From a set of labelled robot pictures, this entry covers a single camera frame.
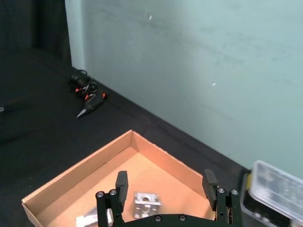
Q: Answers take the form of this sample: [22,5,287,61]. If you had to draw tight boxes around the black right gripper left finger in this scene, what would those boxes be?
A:
[95,170,129,227]

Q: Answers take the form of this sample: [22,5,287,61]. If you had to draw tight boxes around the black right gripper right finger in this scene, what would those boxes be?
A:
[202,168,243,227]

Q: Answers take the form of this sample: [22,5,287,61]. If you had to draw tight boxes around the shallow brown cardboard tray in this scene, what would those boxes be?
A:
[21,129,240,227]

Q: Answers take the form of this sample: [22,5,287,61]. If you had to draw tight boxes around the flat silver metal piece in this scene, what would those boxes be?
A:
[75,206,114,227]

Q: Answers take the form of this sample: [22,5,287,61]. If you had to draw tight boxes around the clear plastic case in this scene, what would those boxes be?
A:
[240,160,303,227]

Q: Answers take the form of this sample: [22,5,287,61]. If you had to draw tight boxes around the black table cloth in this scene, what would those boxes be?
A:
[0,48,254,227]

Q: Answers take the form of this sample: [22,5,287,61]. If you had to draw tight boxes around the black curtain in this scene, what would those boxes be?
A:
[0,0,72,69]

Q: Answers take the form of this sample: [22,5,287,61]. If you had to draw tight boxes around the silver metal corner bracket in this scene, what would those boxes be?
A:
[133,191,162,219]

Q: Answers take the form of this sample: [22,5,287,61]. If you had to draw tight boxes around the black corded tool orange parts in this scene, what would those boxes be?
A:
[68,69,109,119]

